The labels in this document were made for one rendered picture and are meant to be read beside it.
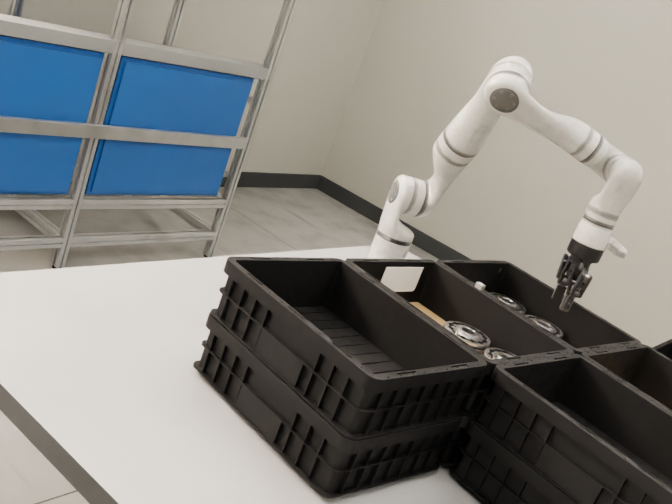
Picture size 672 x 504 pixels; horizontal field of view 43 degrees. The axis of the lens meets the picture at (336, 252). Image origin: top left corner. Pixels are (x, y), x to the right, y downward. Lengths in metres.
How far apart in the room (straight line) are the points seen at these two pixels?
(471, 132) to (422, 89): 3.62
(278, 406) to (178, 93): 2.27
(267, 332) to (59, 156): 2.00
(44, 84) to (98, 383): 1.83
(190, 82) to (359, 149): 2.39
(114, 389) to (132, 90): 2.05
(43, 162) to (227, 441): 2.02
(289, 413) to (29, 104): 1.99
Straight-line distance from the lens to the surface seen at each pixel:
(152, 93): 3.44
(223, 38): 4.83
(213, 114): 3.70
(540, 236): 5.10
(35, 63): 3.11
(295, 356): 1.37
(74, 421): 1.37
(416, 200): 2.05
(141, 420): 1.41
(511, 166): 5.18
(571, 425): 1.42
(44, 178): 3.31
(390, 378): 1.28
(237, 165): 3.91
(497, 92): 1.78
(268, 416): 1.43
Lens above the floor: 1.45
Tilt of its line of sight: 18 degrees down
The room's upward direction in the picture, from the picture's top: 21 degrees clockwise
